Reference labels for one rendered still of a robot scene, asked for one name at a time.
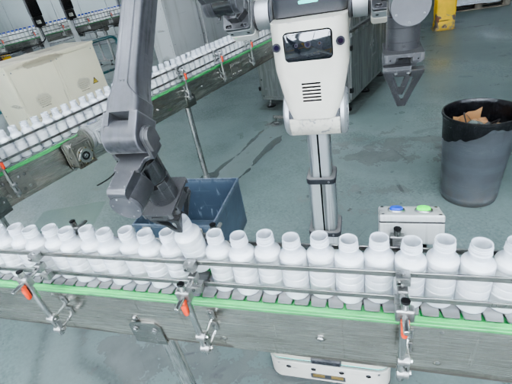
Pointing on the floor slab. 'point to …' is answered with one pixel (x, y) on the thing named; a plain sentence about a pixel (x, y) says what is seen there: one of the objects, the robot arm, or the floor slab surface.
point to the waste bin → (475, 152)
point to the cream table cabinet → (48, 80)
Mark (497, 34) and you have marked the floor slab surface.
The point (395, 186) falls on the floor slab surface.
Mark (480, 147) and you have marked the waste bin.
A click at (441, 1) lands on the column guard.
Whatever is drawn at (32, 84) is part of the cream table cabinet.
